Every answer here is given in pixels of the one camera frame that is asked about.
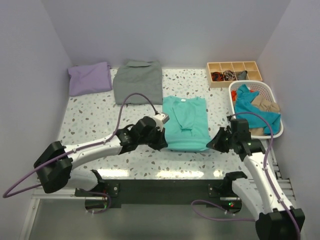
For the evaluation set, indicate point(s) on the aluminium frame rail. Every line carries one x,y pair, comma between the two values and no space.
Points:
274,215

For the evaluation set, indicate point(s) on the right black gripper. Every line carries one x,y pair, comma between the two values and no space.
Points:
215,143

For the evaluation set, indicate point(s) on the red garment in basket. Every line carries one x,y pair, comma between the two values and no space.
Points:
233,95

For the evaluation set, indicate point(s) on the blue t shirt in basket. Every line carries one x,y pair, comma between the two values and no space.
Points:
260,122

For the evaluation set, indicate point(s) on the patterned cloth in box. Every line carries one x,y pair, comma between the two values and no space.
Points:
229,75

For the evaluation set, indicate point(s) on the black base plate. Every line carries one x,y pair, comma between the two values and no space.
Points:
168,192

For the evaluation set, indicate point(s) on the wooden compartment box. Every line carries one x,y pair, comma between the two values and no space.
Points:
235,66

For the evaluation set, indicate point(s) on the grey shirt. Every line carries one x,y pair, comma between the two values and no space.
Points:
136,76

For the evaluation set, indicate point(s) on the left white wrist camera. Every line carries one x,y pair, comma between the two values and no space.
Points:
161,118

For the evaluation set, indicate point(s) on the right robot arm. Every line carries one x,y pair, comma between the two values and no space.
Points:
274,214

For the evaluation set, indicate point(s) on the folded purple shirt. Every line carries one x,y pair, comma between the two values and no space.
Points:
89,79

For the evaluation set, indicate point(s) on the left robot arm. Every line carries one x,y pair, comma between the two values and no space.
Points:
55,166

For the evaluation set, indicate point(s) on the beige garment in basket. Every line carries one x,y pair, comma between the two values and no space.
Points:
264,105

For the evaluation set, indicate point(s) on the grey cloth in box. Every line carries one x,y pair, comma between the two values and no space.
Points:
242,75

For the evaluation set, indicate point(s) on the teal t shirt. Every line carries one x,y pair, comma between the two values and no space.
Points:
187,129

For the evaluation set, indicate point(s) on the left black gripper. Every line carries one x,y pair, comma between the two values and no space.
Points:
160,143

